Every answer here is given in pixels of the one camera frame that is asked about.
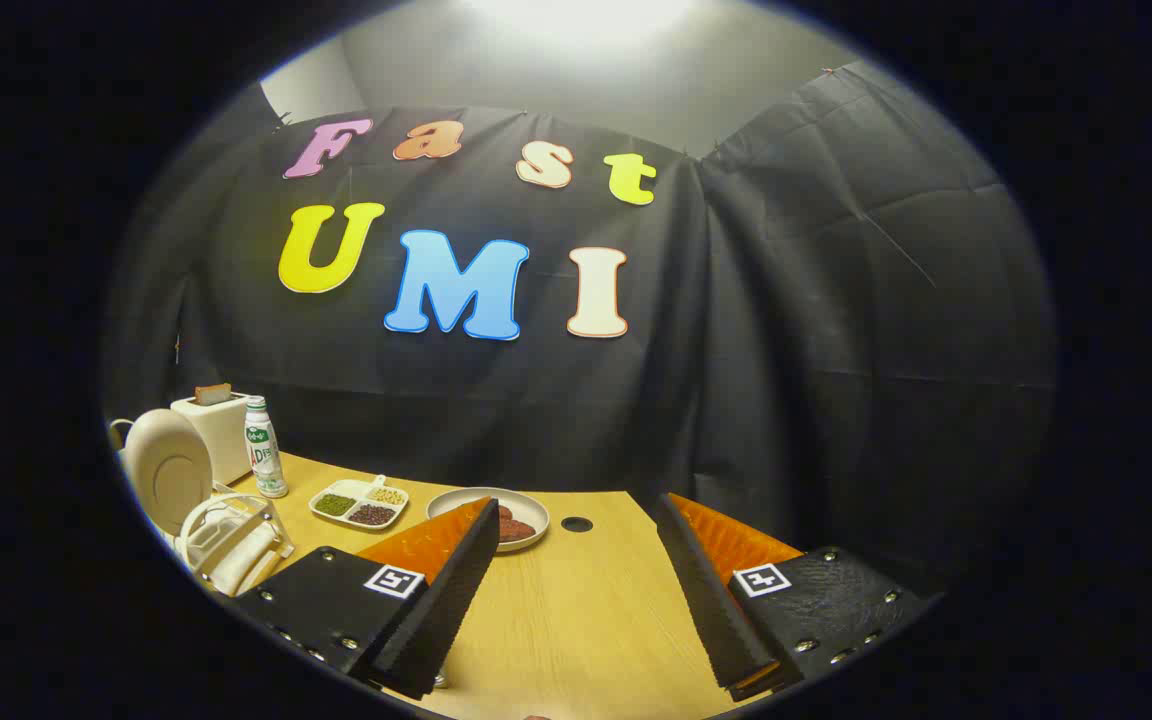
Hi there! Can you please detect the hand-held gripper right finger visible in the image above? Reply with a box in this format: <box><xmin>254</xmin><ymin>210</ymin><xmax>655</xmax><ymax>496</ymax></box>
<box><xmin>654</xmin><ymin>492</ymin><xmax>937</xmax><ymax>703</ymax></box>

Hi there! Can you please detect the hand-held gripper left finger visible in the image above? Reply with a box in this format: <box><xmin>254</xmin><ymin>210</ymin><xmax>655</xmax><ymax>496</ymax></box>
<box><xmin>231</xmin><ymin>497</ymin><xmax>502</xmax><ymax>701</ymax></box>

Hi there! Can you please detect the white wire dish rack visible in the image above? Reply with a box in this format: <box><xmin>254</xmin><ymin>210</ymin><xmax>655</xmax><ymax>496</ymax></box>
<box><xmin>111</xmin><ymin>418</ymin><xmax>295</xmax><ymax>598</ymax></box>

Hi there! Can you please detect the beige plate with meat patties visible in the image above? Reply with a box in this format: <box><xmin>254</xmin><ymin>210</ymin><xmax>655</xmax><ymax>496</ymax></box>
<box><xmin>426</xmin><ymin>487</ymin><xmax>550</xmax><ymax>553</ymax></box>

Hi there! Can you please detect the white divided dish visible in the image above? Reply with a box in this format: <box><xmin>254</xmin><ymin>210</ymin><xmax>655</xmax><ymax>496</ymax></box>
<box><xmin>309</xmin><ymin>475</ymin><xmax>411</xmax><ymax>531</ymax></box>

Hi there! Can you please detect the black backdrop cloth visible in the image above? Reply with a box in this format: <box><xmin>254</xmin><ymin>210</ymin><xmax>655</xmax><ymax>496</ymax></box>
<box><xmin>101</xmin><ymin>60</ymin><xmax>1057</xmax><ymax>593</ymax></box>

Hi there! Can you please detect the white green label drink bottle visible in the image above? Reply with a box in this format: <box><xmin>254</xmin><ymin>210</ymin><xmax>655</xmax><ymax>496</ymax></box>
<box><xmin>243</xmin><ymin>396</ymin><xmax>289</xmax><ymax>499</ymax></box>

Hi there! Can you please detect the white toaster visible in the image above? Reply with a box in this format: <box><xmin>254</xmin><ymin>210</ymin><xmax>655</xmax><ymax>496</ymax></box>
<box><xmin>171</xmin><ymin>392</ymin><xmax>255</xmax><ymax>486</ymax></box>

